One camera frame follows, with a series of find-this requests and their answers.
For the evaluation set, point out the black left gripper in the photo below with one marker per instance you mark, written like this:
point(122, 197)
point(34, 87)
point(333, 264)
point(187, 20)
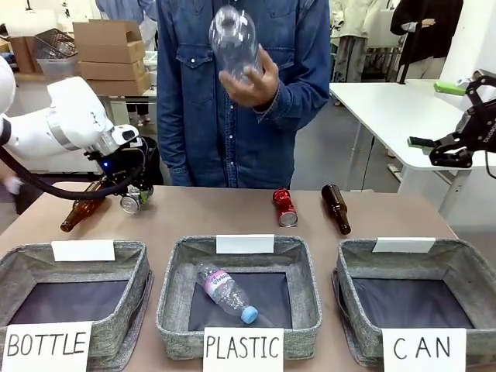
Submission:
point(124, 164)

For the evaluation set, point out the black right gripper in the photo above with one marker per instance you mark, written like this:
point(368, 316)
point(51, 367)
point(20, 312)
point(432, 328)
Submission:
point(482, 128)

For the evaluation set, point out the silver green crushed can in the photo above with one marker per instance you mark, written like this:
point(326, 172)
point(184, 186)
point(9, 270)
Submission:
point(131, 203)

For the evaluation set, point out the clear plastic bottle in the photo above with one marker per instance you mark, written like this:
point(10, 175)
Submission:
point(236, 42)

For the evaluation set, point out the person's left forearm denim sleeve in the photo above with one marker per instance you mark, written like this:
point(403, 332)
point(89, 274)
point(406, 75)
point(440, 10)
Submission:
point(300, 98)

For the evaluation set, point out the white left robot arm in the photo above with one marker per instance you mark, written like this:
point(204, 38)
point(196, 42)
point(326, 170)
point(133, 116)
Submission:
point(66, 120)

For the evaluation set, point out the grey fabric basket bottle label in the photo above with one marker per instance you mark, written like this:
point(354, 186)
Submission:
point(128, 267)

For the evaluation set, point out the grey fabric basket plastic label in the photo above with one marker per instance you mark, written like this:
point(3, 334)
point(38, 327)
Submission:
point(178, 310)

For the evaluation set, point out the red crushed can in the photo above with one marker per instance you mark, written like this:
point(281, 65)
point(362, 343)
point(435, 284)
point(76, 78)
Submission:
point(286, 209)

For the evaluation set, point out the grey fabric basket can label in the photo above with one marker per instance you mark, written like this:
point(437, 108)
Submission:
point(469, 271)

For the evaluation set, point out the paper sign reading can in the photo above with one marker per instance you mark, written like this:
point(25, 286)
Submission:
point(424, 348)

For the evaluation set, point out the person's left hand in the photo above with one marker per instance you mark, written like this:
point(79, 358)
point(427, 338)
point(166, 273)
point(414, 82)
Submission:
point(252, 91)

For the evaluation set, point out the amber brown glass bottle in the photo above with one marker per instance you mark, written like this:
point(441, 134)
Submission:
point(83, 211)

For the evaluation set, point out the white background table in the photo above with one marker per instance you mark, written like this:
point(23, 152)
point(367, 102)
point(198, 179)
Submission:
point(387, 116)

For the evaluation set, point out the blank white card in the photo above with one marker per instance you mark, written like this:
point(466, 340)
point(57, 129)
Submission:
point(83, 250)
point(404, 245)
point(245, 244)

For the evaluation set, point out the person's torso denim shirt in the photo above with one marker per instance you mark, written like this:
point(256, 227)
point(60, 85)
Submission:
point(201, 131)

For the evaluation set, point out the bystander in black clothes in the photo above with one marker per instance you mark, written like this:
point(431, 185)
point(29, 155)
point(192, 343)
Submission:
point(426, 31)

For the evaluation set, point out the flat closed cardboard box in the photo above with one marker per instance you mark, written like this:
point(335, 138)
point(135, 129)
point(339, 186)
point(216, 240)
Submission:
point(118, 87)
point(110, 70)

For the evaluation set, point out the bystander in beige coat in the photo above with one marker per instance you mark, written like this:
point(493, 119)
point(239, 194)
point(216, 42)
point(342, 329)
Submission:
point(354, 35)

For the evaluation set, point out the plastic bottle with blue cap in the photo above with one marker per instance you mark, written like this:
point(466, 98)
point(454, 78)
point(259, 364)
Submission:
point(224, 290)

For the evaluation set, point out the dark brown glass bottle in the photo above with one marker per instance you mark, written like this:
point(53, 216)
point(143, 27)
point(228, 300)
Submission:
point(336, 203)

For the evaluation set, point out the clear plastic crate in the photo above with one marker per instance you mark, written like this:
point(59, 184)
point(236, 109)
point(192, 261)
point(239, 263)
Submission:
point(58, 58)

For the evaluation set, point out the open cardboard box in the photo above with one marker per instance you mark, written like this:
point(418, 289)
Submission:
point(108, 36)

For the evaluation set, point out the paper sign reading bottle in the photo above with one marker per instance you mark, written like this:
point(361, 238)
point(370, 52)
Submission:
point(46, 345)

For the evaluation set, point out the paper sign reading plastic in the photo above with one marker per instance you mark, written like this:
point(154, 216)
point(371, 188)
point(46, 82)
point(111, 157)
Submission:
point(243, 348)

